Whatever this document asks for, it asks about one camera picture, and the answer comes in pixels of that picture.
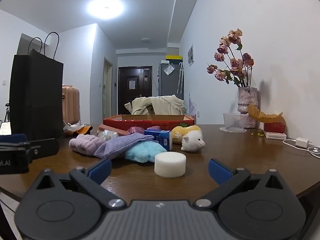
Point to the iridescent bath ball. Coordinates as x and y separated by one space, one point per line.
107 135

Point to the round ceiling light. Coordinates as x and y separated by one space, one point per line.
105 8

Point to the white paper door note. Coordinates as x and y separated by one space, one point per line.
132 84

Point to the yellow box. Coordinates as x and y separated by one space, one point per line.
174 57

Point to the dark entrance door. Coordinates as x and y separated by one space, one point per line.
135 97

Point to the brown cardboard box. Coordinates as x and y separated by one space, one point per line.
150 109

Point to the blue carton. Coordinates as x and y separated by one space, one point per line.
162 138

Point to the pink satin scrunchie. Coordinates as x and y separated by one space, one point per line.
136 130

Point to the red cardboard box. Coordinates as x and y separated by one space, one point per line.
150 123

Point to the purple fuzzy headband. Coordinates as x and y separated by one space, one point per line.
85 145

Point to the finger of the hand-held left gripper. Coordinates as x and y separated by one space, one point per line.
12 138
46 148

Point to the framed wall picture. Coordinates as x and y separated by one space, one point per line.
191 55

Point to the black tripod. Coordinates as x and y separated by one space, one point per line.
7 112

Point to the white charger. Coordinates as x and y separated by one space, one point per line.
303 142

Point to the clear plastic container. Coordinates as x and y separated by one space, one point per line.
233 122

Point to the pink textured vase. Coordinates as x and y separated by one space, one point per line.
248 100

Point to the purple towel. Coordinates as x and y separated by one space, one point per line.
120 146

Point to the clear plastic bag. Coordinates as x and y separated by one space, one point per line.
169 69

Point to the yellow white plush toy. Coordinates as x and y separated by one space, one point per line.
192 140

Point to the white round sponge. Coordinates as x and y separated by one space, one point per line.
170 165

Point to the flat white box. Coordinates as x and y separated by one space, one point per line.
276 135

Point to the white crumpled tissue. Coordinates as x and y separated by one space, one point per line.
72 127

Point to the blue fluffy cloth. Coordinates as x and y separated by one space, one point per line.
145 152

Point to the black paper bag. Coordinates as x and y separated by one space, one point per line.
36 95

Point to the small yellow green berries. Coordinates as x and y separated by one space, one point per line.
260 133

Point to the dried pink roses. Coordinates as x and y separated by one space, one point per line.
235 63

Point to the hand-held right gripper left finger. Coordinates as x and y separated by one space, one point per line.
101 170

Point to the white folded umbrella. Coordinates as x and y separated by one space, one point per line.
180 77

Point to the beige jacket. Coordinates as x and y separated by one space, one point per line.
162 105

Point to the small red box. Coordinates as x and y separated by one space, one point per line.
274 127

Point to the pink suitcase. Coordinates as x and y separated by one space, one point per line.
71 105

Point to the pale interior door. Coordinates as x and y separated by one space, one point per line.
108 90

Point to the small hallway ceiling light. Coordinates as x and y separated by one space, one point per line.
145 40

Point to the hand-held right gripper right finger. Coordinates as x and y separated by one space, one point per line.
220 171

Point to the grey fridge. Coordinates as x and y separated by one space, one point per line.
170 85

